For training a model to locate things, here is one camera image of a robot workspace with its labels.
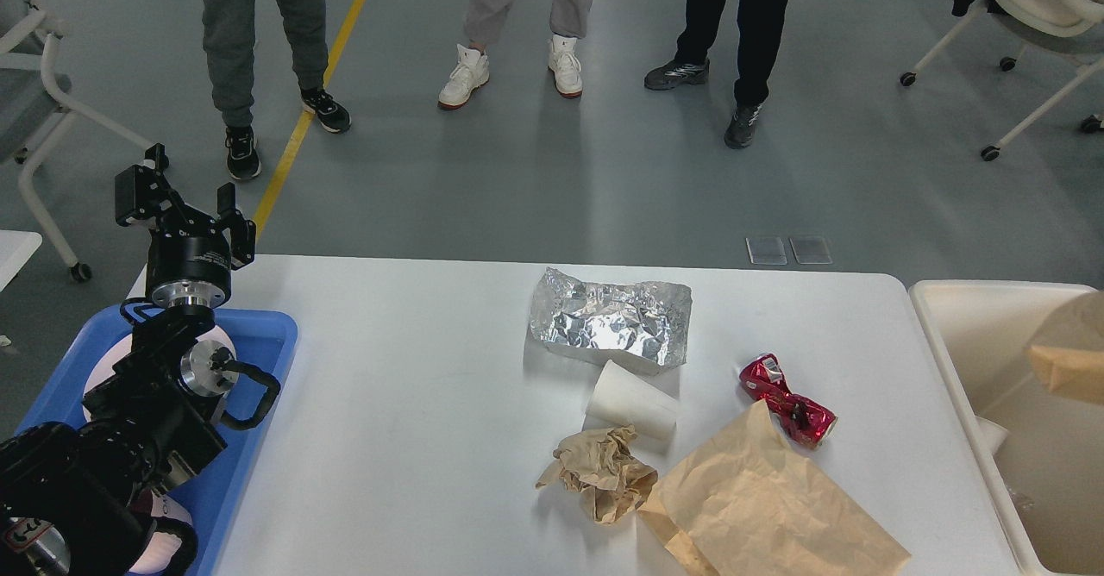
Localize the crumpled aluminium foil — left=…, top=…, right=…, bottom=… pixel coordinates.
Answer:
left=529, top=268, right=693, bottom=376

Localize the person in black trousers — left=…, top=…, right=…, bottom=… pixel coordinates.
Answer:
left=643, top=0, right=794, bottom=150

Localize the white rolling chair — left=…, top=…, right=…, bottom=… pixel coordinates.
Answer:
left=899, top=0, right=1103, bottom=162

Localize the white side table corner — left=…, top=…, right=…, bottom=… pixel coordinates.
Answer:
left=0, top=230, right=42, bottom=291

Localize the white paper cup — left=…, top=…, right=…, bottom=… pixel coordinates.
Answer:
left=585, top=360, right=680, bottom=440

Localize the clear floor tile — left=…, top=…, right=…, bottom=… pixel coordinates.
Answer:
left=789, top=235, right=834, bottom=265
left=745, top=235, right=788, bottom=266

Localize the blue plastic tray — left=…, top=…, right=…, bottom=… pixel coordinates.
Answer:
left=15, top=305, right=298, bottom=575

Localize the person in grey trousers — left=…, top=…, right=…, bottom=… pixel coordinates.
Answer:
left=189, top=0, right=353, bottom=182

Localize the right clear floor tile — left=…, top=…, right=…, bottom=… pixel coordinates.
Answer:
left=789, top=235, right=834, bottom=265

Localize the person with white sneakers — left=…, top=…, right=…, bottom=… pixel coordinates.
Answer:
left=436, top=0, right=603, bottom=111

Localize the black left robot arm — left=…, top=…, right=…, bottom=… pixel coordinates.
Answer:
left=1, top=143, right=282, bottom=575

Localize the pink mug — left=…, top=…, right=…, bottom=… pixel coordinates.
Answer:
left=128, top=490, right=193, bottom=575

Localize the white plastic bin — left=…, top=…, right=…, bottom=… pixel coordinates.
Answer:
left=910, top=280, right=1103, bottom=575

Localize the large brown paper sheet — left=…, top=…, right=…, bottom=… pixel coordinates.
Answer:
left=639, top=403, right=911, bottom=575

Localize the crumpled brown paper ball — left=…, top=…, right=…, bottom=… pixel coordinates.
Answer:
left=535, top=424, right=659, bottom=525

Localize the brown paper bag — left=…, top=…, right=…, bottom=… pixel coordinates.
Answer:
left=1026, top=291, right=1103, bottom=404

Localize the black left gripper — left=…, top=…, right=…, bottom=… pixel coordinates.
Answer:
left=114, top=143, right=256, bottom=309

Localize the left clear floor tile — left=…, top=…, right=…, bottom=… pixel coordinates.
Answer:
left=745, top=235, right=788, bottom=266

